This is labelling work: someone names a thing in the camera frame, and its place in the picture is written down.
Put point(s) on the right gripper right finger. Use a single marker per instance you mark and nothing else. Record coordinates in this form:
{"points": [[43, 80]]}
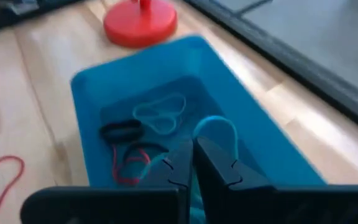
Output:
{"points": [[228, 202]]}

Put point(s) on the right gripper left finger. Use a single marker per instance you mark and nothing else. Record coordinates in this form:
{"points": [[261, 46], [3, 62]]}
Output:
{"points": [[166, 202]]}

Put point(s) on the red rubber band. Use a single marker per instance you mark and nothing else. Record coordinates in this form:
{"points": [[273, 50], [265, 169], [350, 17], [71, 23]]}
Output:
{"points": [[114, 168], [2, 157]]}

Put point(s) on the teal rubber band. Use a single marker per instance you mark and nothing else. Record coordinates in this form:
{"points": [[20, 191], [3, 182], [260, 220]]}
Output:
{"points": [[163, 132], [216, 119]]}

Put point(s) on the small wide black rubber band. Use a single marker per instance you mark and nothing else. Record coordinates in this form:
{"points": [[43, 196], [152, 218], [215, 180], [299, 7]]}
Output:
{"points": [[121, 124]]}

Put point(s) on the blue plastic bin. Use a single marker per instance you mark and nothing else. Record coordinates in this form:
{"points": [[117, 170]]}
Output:
{"points": [[166, 68]]}

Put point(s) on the red desk lamp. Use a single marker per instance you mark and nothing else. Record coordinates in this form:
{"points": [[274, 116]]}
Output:
{"points": [[140, 28]]}

